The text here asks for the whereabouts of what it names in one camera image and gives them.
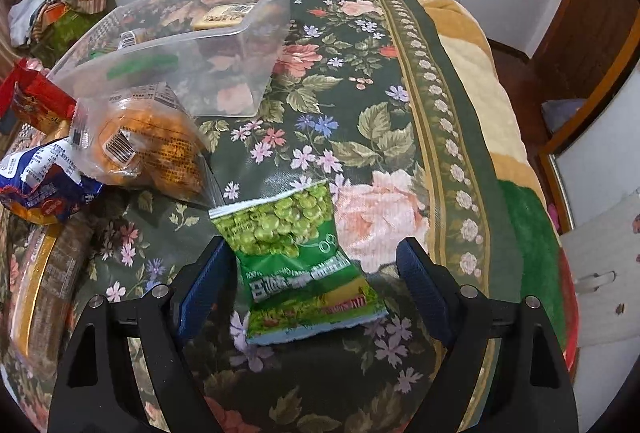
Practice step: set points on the red snack packet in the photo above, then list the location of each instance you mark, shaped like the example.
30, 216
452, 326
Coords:
35, 103

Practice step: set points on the yellow snack packet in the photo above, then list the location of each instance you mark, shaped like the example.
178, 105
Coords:
220, 17

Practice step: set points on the small barcode snack packet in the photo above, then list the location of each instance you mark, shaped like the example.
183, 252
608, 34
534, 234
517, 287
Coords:
132, 38

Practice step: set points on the gold brown snack package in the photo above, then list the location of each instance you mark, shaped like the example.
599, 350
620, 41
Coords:
45, 283

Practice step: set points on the clear plastic container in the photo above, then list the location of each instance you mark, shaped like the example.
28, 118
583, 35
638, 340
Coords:
235, 63

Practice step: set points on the white sliding wardrobe door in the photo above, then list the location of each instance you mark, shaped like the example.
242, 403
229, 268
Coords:
600, 163

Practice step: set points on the blue white snack packet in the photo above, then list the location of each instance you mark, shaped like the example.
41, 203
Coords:
45, 198

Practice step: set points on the clear bag of orange snacks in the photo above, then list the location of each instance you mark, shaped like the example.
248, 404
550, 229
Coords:
150, 148

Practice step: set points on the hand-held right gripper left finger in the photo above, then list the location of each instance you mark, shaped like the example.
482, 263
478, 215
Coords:
205, 283

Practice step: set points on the green pea snack packet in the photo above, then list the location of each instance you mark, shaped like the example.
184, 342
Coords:
285, 233

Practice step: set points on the beige green blanket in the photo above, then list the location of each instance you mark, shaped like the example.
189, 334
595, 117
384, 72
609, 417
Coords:
500, 113

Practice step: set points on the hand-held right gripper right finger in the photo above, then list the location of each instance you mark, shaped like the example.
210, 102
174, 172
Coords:
420, 278

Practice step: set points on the dark green snack packet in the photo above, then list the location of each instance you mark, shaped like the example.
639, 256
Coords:
145, 65

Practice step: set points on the floral green tablecloth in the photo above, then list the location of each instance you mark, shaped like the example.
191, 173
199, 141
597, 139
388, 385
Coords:
350, 113

